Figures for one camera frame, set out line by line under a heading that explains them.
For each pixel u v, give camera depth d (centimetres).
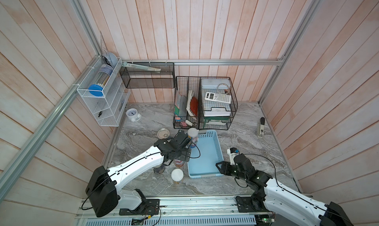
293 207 49
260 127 101
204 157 90
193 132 86
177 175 78
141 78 107
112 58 84
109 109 78
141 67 90
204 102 93
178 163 83
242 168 64
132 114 110
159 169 81
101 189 39
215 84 101
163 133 90
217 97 95
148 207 73
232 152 76
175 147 59
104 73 77
